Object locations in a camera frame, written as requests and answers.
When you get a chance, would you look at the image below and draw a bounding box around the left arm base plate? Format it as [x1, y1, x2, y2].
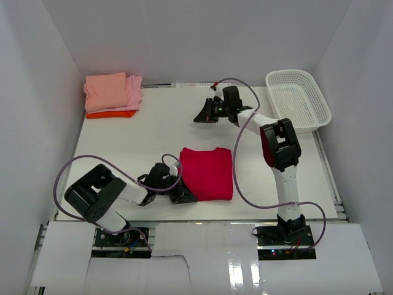
[91, 227, 151, 259]

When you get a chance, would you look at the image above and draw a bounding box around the folded peach t shirt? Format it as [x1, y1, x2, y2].
[84, 73, 128, 112]

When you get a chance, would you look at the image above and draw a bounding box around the folded orange t shirt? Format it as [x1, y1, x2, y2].
[85, 111, 136, 119]

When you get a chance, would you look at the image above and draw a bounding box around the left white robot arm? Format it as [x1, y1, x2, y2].
[64, 163, 198, 245]

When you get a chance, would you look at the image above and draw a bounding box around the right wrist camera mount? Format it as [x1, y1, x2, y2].
[210, 81, 224, 99]

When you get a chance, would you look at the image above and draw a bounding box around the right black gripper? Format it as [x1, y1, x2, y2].
[193, 99, 230, 124]

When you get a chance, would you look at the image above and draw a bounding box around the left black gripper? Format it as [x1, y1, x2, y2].
[155, 173, 197, 204]

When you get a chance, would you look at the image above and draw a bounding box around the red t shirt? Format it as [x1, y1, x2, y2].
[180, 147, 233, 202]

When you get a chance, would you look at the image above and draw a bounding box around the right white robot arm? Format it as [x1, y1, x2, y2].
[193, 83, 306, 245]

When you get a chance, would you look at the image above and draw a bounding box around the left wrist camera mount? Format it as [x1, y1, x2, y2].
[169, 162, 181, 176]

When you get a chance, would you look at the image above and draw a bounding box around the white plastic basket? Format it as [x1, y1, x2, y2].
[265, 69, 332, 133]

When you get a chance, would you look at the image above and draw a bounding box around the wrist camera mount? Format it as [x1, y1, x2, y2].
[169, 162, 181, 176]
[210, 81, 224, 99]

